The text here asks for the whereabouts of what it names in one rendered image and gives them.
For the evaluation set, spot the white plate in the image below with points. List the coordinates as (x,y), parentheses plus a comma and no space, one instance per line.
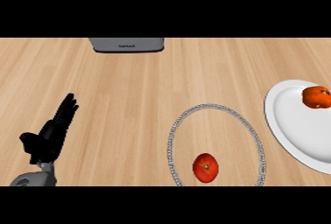
(298,125)

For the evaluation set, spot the orange bell pepper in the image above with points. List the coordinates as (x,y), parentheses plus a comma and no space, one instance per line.
(317,97)

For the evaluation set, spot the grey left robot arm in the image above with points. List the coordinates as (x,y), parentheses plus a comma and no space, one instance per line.
(38,176)

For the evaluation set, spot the red-orange squash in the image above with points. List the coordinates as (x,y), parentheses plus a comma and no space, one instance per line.
(206,168)

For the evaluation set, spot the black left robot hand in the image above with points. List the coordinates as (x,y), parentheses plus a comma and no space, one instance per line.
(51,137)

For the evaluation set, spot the round wood-patterned placemat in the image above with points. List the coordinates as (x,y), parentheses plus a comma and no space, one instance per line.
(215,137)

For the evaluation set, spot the grey appliance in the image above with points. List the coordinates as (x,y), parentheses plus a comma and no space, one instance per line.
(128,44)

